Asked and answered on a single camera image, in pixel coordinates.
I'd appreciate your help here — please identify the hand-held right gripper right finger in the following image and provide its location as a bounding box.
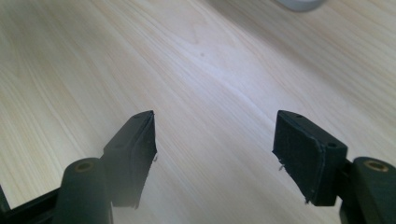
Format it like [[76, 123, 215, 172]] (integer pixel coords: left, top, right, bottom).
[[272, 109, 348, 207]]

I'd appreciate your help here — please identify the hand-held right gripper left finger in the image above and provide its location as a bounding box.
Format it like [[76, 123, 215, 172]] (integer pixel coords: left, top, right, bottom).
[[102, 109, 158, 209]]

